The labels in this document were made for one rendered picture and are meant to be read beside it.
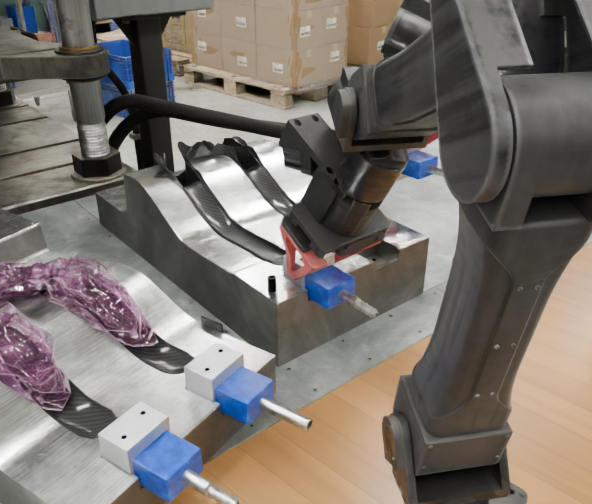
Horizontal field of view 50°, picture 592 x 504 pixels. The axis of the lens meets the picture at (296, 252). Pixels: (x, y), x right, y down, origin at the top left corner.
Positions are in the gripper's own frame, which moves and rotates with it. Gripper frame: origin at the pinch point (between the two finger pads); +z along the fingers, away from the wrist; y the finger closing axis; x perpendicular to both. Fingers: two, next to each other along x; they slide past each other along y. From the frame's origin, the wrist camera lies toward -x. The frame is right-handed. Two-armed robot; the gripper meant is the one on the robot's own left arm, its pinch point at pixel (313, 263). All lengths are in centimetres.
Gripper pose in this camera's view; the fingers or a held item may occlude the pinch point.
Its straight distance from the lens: 75.2
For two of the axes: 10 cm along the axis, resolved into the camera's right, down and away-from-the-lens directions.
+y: -7.7, 3.0, -5.6
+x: 5.5, 7.6, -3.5
